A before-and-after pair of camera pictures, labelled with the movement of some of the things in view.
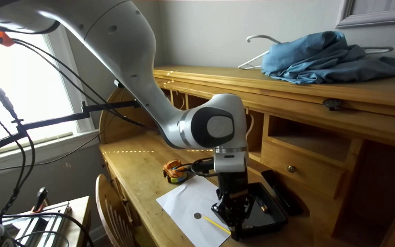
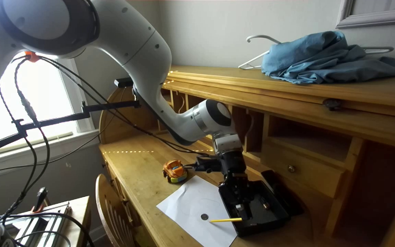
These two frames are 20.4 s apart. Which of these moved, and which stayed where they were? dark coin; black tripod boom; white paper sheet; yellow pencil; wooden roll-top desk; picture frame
Moved: dark coin; yellow pencil
Stayed: black tripod boom; white paper sheet; picture frame; wooden roll-top desk
